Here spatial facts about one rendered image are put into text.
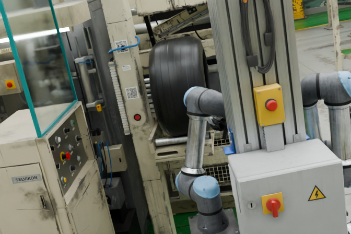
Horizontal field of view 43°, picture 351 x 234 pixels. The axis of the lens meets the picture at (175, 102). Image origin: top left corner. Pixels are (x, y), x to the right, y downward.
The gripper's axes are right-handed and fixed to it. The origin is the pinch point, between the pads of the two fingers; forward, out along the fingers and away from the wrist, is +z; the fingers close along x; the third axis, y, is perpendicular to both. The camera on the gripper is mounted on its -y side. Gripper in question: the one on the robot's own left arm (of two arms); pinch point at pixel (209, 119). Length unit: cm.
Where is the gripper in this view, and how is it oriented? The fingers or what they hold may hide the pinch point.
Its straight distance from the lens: 256.2
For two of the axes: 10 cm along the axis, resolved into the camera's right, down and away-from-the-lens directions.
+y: -3.7, -7.5, -5.5
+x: -7.2, 6.1, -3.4
